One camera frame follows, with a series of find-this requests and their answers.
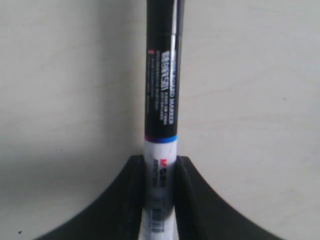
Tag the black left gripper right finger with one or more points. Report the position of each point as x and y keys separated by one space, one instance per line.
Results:
x=250 y=201

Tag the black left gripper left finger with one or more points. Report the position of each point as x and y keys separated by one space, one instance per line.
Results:
x=115 y=215

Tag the black white whiteboard marker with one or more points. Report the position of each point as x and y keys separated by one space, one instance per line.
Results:
x=164 y=30

